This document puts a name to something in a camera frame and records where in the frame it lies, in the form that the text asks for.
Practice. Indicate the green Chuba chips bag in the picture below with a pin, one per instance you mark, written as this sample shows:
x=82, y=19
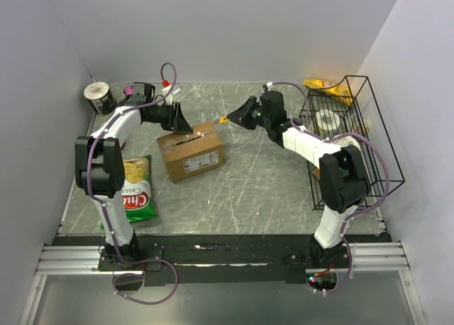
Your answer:
x=136, y=192

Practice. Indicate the green packet in rack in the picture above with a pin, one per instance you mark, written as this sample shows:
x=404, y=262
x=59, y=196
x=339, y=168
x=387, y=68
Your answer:
x=316, y=172

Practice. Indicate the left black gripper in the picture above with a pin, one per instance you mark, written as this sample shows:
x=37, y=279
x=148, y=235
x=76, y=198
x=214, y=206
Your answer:
x=175, y=119

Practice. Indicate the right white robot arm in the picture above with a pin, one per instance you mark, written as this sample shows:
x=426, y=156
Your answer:
x=343, y=179

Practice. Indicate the black wire rack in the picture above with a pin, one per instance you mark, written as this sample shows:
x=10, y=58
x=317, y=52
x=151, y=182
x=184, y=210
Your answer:
x=363, y=117

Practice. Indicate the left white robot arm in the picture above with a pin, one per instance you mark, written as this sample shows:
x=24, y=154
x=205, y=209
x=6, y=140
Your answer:
x=99, y=169

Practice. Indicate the black cylindrical snack can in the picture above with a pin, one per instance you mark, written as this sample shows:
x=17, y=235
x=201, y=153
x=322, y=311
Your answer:
x=100, y=98

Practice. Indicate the yellow utility knife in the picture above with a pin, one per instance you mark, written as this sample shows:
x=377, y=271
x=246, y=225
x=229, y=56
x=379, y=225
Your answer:
x=221, y=120

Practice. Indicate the brown cardboard express box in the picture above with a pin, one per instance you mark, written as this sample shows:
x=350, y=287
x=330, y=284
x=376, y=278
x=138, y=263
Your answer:
x=187, y=155

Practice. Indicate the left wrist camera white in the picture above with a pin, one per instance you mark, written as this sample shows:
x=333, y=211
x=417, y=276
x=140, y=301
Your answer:
x=169, y=93

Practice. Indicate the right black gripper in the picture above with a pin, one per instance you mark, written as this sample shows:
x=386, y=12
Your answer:
x=241, y=116

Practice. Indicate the aluminium rail frame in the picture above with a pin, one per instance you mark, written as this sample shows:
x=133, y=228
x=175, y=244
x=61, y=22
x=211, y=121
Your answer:
x=85, y=260

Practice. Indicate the yellow chips bag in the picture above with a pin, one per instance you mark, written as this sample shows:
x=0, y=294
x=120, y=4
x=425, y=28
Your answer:
x=338, y=92

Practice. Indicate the purple yogurt cup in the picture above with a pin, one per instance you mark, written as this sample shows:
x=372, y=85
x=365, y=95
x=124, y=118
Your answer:
x=127, y=91

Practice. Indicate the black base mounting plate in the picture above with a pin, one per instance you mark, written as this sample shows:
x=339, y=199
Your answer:
x=227, y=258

